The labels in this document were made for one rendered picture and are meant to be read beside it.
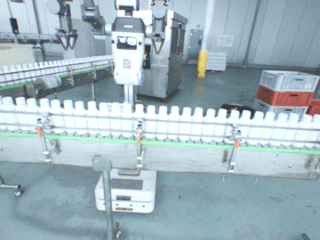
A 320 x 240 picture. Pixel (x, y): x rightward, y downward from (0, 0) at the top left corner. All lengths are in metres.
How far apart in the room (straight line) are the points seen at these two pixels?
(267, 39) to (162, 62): 10.58
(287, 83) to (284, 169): 2.09
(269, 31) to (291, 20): 1.29
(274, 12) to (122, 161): 13.96
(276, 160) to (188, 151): 0.45
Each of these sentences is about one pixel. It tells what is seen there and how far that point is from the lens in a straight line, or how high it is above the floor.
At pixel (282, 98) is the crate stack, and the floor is 0.78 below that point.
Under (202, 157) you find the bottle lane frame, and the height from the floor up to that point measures 0.92.
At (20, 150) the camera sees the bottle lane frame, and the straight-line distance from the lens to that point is 1.21.
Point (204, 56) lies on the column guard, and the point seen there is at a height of 0.86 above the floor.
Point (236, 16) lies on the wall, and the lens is 13.63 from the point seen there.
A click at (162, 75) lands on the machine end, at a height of 0.67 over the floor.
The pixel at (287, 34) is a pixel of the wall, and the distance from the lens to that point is 14.93.
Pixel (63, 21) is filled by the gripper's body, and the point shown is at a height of 1.52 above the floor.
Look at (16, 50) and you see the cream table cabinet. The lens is 5.00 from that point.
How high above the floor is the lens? 1.47
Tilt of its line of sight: 23 degrees down
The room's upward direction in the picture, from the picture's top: 3 degrees clockwise
